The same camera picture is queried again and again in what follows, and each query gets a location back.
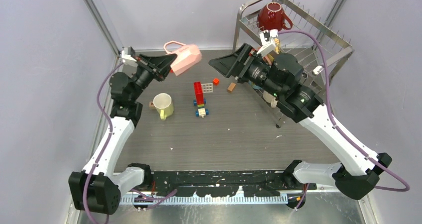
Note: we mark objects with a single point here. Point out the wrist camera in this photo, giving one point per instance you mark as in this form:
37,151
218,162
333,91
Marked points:
267,38
129,56

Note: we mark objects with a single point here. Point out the pink faceted mug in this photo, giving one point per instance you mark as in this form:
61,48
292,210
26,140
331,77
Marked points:
187,56

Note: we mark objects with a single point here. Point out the pale yellow mug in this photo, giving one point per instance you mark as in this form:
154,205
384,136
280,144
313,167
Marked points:
164,105

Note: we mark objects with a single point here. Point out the dark red cup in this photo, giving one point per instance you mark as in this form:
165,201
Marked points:
272,16

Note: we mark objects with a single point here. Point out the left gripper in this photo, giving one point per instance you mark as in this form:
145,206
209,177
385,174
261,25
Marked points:
165,62

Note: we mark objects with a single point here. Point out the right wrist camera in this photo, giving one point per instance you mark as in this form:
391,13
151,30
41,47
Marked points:
267,38

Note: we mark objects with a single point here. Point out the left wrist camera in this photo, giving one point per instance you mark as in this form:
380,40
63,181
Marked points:
129,56

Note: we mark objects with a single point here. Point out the small yellow cup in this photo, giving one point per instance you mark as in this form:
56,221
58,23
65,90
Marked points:
277,45

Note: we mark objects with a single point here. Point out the cream floral mug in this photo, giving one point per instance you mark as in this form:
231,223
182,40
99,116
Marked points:
270,99

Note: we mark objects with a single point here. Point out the red duplo block tower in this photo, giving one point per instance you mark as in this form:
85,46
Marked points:
199,97

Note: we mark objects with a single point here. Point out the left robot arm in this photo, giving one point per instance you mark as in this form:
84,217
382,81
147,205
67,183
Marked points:
96,189

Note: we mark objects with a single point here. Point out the orange cube near grid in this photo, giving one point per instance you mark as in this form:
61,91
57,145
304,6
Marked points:
215,81

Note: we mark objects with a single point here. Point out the blue patterned mug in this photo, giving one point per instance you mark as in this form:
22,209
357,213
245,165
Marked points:
254,86

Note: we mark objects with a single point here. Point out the steel dish rack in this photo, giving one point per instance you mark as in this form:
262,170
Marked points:
337,49

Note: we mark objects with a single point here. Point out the brown wooden block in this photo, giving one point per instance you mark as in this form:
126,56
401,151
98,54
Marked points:
231,87

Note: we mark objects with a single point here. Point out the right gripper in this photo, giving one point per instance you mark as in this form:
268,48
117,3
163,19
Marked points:
232,64

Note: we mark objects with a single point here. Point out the white window grid piece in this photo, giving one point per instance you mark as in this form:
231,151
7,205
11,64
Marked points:
207,87

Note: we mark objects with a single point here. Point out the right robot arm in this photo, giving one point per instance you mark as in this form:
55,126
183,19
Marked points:
358,169

